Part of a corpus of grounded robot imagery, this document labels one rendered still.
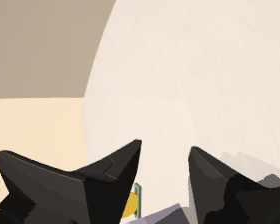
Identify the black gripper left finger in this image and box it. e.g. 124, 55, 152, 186
0, 139, 141, 224

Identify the gold coin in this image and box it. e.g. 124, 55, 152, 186
121, 192, 137, 218

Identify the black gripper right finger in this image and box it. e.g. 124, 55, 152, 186
188, 147, 280, 224

